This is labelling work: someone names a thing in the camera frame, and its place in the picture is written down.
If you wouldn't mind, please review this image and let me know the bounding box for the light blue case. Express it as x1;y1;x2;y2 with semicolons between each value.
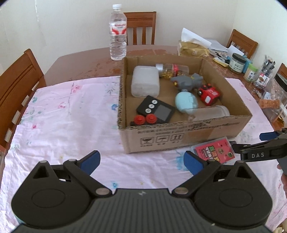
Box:
175;91;198;115

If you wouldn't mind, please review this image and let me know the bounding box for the gold tissue pack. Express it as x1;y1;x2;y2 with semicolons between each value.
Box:
178;28;212;58

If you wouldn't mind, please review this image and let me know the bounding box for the green lid small jar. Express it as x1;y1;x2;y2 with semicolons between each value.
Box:
244;63;258;82

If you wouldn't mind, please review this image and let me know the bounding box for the wooden chair right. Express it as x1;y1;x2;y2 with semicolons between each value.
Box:
277;63;287;79

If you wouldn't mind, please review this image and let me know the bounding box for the large clear plastic jar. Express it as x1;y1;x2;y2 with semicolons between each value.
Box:
259;73;286;130

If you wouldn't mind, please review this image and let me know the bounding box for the clear water bottle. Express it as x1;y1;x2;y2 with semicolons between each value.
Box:
109;4;127;61

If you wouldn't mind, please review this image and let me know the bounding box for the cardboard box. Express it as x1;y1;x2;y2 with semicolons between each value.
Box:
117;55;252;153

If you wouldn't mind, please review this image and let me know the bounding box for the red toy truck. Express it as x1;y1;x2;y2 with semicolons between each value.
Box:
197;84;220;106

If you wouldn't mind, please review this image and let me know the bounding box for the grey toy animal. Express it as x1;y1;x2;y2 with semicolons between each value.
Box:
170;73;203;92

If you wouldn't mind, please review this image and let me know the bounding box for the pink floral tablecloth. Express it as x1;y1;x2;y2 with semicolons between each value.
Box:
0;75;287;232

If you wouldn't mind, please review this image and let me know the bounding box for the wooden chair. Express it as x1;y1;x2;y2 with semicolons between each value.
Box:
124;11;157;45
277;63;287;79
1;49;46;154

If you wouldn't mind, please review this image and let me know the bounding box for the pen holder with pens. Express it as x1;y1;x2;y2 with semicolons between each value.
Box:
253;55;276;90

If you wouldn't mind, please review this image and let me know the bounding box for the wooden chair left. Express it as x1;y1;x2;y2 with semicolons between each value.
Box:
1;49;46;154

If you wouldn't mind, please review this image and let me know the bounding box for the white plastic bottle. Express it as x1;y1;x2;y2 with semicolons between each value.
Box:
131;66;160;98

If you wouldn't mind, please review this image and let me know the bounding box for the clear small bottle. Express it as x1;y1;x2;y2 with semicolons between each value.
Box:
188;105;230;121

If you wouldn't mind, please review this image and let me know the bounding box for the wooden chair far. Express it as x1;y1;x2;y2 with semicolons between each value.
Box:
124;11;157;45

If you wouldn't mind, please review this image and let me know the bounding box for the capsule bottle silver lid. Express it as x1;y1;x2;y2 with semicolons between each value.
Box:
155;64;189;79

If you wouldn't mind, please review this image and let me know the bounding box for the wooden chair corner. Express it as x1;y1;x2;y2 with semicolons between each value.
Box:
227;29;258;59

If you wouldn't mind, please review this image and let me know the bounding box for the black lid glass jar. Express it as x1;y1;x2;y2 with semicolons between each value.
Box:
229;53;247;73

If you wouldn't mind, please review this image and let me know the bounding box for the red card box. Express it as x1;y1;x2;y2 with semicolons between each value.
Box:
191;137;235;164

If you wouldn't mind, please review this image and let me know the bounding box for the stack of papers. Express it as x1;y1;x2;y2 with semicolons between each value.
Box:
206;38;244;60

